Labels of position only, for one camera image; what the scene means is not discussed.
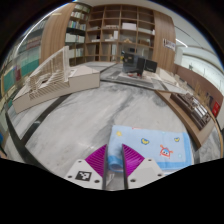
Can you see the white slatted architectural model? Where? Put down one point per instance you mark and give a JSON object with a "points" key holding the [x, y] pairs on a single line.
{"points": [[56, 78]]}

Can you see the small white building model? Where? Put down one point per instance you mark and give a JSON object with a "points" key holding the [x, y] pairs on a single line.
{"points": [[165, 76]]}

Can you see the grey model base plate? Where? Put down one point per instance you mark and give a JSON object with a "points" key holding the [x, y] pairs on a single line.
{"points": [[133, 80]]}

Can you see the wooden shelf unit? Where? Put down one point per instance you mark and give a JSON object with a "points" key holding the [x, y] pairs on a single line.
{"points": [[110, 30]]}

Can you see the white wall poster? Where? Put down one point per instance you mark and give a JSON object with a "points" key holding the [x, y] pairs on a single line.
{"points": [[169, 44]]}

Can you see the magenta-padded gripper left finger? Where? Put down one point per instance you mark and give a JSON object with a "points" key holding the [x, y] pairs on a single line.
{"points": [[82, 169]]}

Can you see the black box model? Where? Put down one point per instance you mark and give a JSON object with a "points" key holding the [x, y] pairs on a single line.
{"points": [[136, 63]]}

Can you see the light blue cartoon-print towel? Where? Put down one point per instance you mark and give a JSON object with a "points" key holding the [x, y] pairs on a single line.
{"points": [[156, 146]]}

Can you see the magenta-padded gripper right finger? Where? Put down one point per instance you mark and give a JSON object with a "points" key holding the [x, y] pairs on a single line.
{"points": [[146, 169]]}

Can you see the red bin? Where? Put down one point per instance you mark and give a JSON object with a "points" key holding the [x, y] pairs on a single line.
{"points": [[216, 109]]}

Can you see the dark brown building model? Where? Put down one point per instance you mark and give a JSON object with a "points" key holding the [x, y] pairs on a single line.
{"points": [[192, 110]]}

